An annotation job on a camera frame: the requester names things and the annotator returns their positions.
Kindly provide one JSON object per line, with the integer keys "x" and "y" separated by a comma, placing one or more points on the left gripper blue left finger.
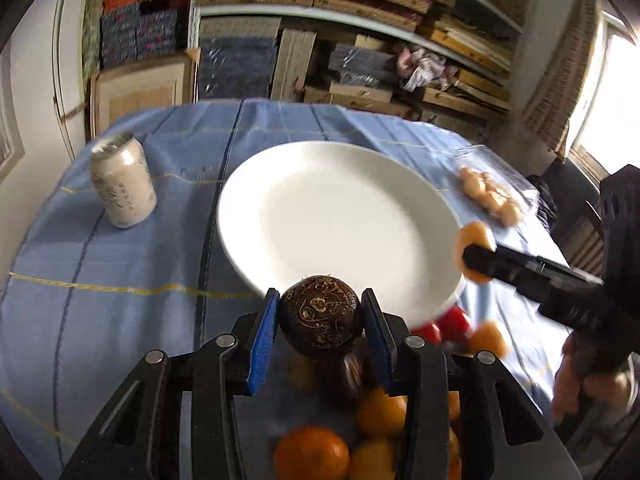
{"x": 260, "y": 343}

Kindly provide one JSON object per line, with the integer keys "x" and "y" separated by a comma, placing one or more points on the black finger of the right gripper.
{"x": 541, "y": 280}

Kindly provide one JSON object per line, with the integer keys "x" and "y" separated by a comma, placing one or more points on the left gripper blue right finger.
{"x": 381, "y": 330}

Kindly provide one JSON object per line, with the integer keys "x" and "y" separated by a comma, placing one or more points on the red cherry tomato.
{"x": 454, "y": 325}
{"x": 430, "y": 332}

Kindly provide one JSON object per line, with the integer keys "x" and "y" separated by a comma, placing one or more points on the dark brown mangosteen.
{"x": 320, "y": 317}
{"x": 355, "y": 368}

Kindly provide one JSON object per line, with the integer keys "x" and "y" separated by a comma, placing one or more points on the pale orange apricot fruit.
{"x": 474, "y": 242}

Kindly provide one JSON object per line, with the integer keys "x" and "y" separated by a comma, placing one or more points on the yellow orange front fruit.
{"x": 373, "y": 460}

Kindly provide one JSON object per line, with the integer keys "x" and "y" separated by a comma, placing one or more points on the large orange mandarin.
{"x": 311, "y": 452}

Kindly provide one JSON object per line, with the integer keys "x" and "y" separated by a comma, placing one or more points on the smooth orange fruit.
{"x": 380, "y": 415}

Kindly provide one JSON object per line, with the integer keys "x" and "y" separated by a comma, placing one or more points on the peach coloured fruit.
{"x": 488, "y": 337}

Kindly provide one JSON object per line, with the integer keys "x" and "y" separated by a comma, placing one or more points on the person's right hand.
{"x": 615, "y": 393}

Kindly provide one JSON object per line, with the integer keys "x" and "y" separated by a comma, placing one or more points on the dark wooden chair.
{"x": 578, "y": 230}

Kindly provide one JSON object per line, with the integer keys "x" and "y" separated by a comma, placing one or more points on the white oval plate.
{"x": 329, "y": 208}

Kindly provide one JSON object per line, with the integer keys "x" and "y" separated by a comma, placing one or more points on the blue checked tablecloth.
{"x": 83, "y": 301}

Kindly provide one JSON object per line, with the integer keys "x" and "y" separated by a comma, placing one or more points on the beige drink can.
{"x": 120, "y": 175}

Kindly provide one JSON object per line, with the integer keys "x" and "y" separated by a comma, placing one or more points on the pink plastic bag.
{"x": 420, "y": 68}

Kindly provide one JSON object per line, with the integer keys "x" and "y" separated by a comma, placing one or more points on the white metal storage shelf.
{"x": 479, "y": 36}

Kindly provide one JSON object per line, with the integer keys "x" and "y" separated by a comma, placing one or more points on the framed picture leaning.
{"x": 162, "y": 81}

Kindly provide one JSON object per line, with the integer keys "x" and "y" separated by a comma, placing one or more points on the stack of blue boxes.
{"x": 139, "y": 31}

